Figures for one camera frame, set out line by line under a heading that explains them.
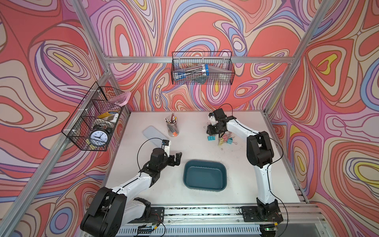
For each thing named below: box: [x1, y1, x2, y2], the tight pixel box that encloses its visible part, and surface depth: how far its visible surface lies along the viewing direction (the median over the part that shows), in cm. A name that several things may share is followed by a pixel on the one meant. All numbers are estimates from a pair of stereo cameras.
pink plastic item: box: [109, 90, 132, 107], surface depth 82 cm
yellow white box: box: [97, 110, 119, 123], surface depth 76 cm
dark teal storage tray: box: [183, 159, 228, 192], surface depth 88 cm
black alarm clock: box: [89, 124, 113, 148], surface depth 69 cm
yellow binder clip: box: [218, 137, 227, 146], surface depth 101 cm
